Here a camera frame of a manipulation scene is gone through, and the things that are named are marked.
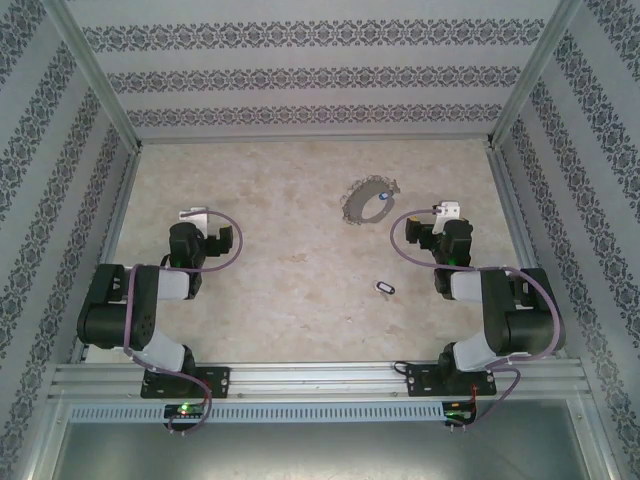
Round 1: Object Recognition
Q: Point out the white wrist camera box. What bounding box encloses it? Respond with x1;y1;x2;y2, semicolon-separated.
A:
432;199;462;222
178;204;210;227

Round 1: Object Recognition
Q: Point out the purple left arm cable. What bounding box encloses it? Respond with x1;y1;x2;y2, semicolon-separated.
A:
122;209;245;435

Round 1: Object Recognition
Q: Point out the aluminium table end rail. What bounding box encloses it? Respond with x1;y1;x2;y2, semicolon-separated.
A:
135;133;494;147

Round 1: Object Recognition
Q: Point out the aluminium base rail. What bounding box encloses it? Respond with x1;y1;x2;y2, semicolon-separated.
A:
49;362;586;401

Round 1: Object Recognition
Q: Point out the aluminium frame post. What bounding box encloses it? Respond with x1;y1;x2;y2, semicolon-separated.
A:
487;0;584;149
47;0;144;151

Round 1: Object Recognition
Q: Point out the steel sheet shelf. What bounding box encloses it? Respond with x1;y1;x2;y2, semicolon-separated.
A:
47;419;601;480

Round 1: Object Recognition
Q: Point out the steel oval keyring plate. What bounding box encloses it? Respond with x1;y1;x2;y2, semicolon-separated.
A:
341;174;403;227

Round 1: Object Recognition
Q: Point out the aluminium table side rail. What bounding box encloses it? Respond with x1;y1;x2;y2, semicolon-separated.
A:
67;142;144;364
487;139;574;359

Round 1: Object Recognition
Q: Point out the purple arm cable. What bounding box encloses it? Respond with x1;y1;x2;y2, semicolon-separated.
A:
391;208;566;434
122;209;245;435

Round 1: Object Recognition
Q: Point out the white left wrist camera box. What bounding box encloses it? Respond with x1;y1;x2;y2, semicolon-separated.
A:
178;204;210;227

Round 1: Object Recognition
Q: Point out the slotted grey cable duct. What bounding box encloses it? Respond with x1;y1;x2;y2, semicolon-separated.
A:
67;402;449;424

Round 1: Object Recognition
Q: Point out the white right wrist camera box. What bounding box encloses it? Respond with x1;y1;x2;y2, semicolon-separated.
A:
432;199;462;222

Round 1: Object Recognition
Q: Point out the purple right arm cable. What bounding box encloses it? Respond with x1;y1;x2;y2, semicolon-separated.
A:
391;208;566;434

